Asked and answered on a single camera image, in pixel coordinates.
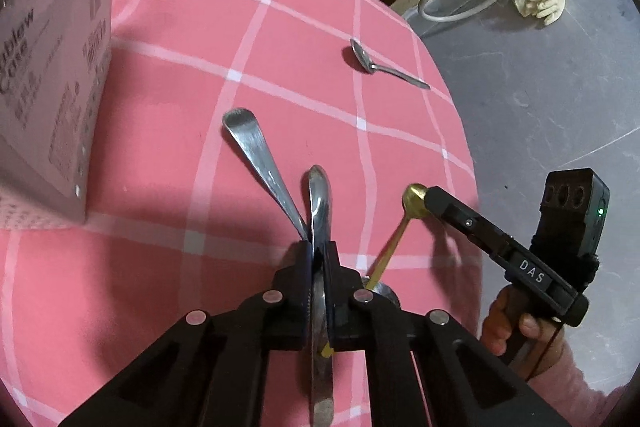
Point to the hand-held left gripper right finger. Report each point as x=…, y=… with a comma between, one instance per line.
x=340, y=297

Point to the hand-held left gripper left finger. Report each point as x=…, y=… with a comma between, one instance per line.
x=295, y=287

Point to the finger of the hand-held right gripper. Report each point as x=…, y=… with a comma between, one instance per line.
x=460, y=219

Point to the gold spoon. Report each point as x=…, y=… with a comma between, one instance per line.
x=414, y=202

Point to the white perforated utensil holder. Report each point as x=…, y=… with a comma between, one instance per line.
x=50, y=82

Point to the person's right forearm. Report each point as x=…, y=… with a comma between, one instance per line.
x=575, y=372

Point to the person's right hand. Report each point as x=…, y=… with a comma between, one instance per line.
x=495, y=327

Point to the small stainless steel spoon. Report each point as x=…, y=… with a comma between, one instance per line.
x=361, y=54

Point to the pink checked tablecloth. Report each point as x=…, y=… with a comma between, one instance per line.
x=200, y=57

